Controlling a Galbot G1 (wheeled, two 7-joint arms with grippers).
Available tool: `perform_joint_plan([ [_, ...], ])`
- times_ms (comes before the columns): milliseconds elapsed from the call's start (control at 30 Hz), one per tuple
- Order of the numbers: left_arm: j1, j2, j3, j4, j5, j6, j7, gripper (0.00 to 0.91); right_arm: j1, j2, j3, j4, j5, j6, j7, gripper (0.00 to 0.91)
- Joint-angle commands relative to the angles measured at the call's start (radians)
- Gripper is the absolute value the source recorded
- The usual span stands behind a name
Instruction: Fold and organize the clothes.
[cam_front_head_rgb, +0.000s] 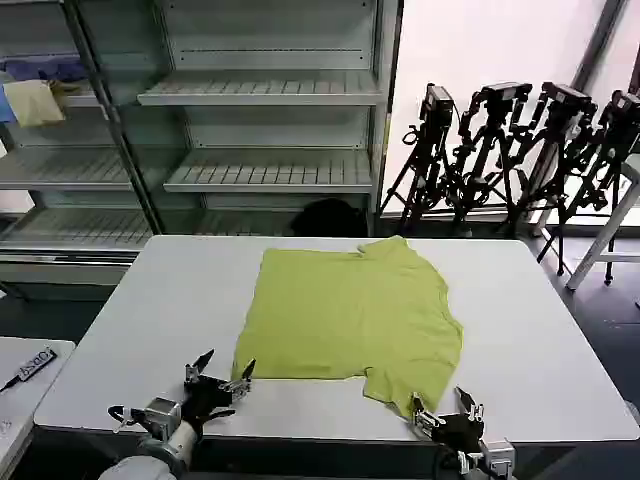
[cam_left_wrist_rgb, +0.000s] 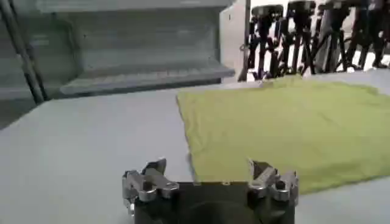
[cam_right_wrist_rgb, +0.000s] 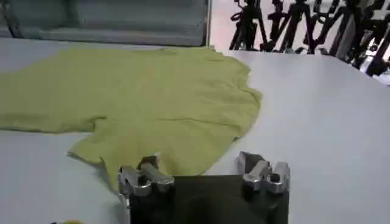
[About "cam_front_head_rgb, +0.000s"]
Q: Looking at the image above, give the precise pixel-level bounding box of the white table frame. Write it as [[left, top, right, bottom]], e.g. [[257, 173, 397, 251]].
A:
[[565, 152, 640, 291]]

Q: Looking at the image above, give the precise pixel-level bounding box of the grey shelf with cloths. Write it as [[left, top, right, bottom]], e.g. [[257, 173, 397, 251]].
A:
[[0, 0, 154, 301]]

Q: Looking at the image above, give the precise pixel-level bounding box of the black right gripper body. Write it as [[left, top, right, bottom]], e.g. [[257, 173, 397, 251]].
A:
[[432, 415, 487, 454]]

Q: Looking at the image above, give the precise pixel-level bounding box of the black tripod with camera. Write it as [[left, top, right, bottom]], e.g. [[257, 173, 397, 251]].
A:
[[449, 81, 534, 237], [378, 83, 474, 237], [513, 81, 599, 277], [569, 89, 640, 287]]

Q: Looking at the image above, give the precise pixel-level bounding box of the empty grey metal shelf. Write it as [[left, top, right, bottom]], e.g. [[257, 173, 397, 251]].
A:
[[74, 0, 404, 239]]

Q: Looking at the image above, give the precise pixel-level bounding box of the black bag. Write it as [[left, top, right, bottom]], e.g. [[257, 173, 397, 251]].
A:
[[290, 198, 369, 238]]

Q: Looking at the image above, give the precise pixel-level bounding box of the small white side table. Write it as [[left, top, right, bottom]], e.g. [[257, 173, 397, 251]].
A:
[[0, 335, 77, 480]]

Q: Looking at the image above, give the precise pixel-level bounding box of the black labelled device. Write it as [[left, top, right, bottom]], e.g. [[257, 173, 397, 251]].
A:
[[18, 348, 58, 384]]

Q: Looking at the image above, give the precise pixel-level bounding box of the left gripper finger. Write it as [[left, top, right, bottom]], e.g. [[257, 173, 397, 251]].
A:
[[219, 357, 257, 400], [184, 348, 216, 385]]

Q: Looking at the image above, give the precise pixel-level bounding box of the lime green t-shirt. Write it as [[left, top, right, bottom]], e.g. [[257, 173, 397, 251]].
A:
[[230, 235, 465, 418]]

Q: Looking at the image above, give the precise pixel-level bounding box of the white folding table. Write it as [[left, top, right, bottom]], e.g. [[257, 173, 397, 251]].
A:
[[33, 233, 640, 447]]

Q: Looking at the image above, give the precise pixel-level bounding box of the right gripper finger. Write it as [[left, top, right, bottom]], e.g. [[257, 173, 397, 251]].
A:
[[410, 392, 444, 428], [453, 385, 485, 424]]

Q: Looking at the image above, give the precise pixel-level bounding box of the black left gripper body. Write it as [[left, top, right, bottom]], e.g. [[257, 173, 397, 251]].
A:
[[180, 375, 236, 426]]

